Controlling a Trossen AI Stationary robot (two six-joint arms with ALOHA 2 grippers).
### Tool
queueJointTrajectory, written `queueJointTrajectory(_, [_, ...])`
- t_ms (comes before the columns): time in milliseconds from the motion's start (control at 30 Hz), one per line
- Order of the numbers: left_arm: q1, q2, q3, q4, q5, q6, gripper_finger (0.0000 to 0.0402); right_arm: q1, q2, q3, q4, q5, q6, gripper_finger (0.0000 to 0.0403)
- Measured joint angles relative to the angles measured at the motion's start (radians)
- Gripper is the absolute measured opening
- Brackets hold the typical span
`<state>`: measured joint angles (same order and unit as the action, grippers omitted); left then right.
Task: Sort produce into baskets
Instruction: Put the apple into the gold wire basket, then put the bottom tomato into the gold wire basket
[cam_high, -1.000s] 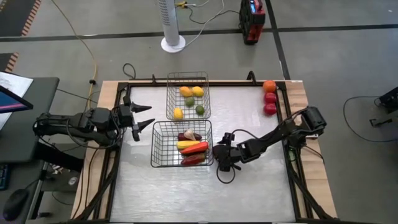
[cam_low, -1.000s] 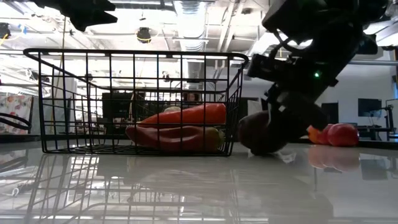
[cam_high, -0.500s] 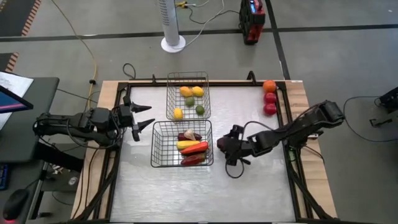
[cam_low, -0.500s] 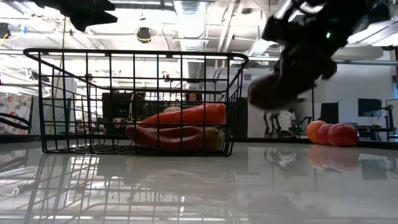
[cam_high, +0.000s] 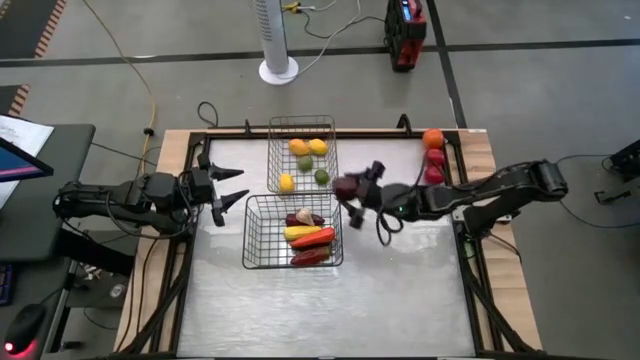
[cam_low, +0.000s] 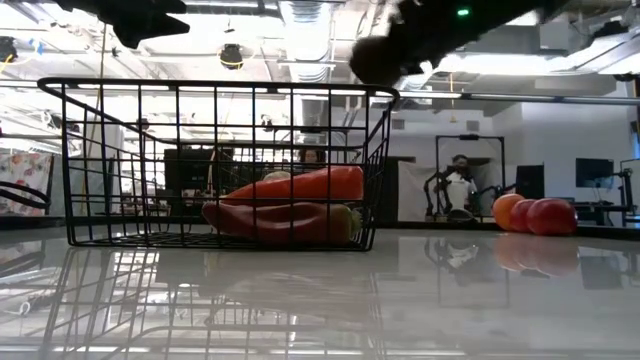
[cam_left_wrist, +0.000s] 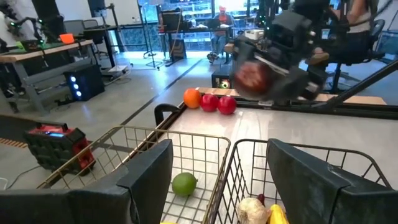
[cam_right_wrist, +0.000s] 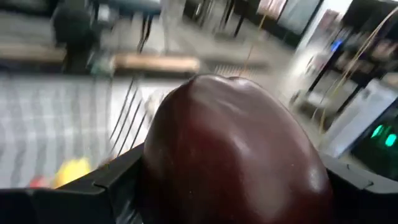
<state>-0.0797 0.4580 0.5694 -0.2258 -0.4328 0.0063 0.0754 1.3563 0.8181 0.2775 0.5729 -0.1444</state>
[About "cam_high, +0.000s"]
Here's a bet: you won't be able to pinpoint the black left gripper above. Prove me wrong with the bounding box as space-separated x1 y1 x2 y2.
189 152 250 227

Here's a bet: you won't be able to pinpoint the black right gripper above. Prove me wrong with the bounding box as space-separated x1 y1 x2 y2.
349 160 386 230

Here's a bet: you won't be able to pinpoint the red-orange pepper green stem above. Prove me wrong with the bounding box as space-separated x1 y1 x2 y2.
288 227 337 250

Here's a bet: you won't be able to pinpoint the dark maroon pepper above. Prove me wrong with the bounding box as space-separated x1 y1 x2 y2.
285 212 326 227

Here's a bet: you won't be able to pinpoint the yellow corn cob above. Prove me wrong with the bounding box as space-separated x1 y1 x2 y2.
283 224 324 242

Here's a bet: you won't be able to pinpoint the dark red chili pepper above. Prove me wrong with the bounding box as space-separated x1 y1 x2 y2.
289 245 332 267

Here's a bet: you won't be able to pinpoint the orange fruit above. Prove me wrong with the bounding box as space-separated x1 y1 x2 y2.
422 128 446 150

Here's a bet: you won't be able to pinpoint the black desk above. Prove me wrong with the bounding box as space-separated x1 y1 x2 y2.
0 122 96 264

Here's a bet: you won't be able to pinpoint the red and black toolbox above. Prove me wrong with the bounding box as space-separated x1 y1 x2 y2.
383 0 429 74

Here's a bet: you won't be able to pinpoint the white tower fan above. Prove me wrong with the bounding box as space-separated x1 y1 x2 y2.
253 0 300 86

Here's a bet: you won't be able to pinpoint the computer monitor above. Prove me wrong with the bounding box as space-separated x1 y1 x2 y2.
0 137 55 184

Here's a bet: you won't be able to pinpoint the white paper sheet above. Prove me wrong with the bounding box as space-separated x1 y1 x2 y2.
0 114 55 209

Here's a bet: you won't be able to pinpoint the black mat orange stripes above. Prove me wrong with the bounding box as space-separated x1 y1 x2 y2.
0 83 31 117
0 0 69 60

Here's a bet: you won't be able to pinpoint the black keyboard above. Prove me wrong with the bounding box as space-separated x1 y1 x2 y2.
0 263 15 307

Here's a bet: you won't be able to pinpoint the black computer mouse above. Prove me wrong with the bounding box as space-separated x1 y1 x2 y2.
3 303 47 357

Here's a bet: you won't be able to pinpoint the black device box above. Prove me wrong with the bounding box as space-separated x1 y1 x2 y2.
609 139 640 182

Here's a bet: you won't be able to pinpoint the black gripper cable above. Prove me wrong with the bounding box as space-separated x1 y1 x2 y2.
375 208 404 248

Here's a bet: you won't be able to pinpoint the wide black wire basket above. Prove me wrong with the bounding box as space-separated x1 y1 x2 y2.
242 192 345 270

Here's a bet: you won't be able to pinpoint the narrow black wire basket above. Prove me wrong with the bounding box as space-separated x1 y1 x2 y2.
266 114 339 195

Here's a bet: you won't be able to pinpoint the black floor cable loop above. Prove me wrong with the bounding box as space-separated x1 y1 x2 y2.
197 101 220 129

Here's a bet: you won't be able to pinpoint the black table frame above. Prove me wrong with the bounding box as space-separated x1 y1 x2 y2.
117 113 546 360

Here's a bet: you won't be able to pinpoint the yellow floor cable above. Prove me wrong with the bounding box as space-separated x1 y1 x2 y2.
79 0 159 177

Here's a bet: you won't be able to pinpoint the white fan cable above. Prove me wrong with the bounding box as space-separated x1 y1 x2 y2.
279 0 386 81

